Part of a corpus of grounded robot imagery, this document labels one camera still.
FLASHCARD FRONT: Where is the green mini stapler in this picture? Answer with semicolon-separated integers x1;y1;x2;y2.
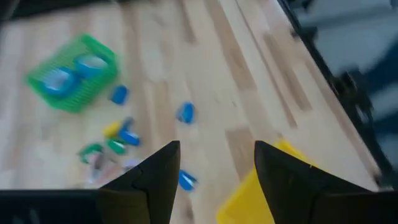
77;142;105;165
105;138;127;156

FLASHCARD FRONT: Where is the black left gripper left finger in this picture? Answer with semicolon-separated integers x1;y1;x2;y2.
96;140;182;224

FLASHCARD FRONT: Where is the yellow mini stapler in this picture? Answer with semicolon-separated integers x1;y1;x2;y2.
102;120;123;139

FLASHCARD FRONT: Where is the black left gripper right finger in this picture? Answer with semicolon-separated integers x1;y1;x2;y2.
254;140;371;224

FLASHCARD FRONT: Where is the blue tape roll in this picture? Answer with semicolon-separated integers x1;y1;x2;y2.
74;54;109;78
42;67;78;97

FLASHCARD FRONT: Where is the yellow plastic basket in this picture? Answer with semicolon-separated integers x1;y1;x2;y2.
216;138;318;224

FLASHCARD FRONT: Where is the green plastic basket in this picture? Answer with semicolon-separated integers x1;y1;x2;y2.
24;33;119;113

